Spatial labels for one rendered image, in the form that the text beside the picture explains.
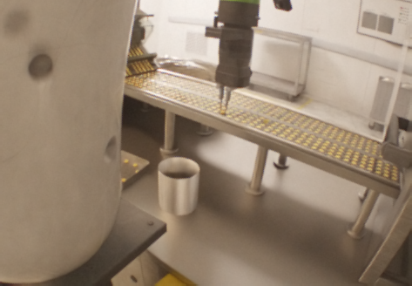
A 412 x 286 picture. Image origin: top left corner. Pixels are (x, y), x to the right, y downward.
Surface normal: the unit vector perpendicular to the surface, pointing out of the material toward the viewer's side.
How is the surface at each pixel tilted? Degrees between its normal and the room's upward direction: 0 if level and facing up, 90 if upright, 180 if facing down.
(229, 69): 87
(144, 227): 0
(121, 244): 0
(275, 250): 0
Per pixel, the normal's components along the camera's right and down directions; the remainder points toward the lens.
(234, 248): 0.08, -0.90
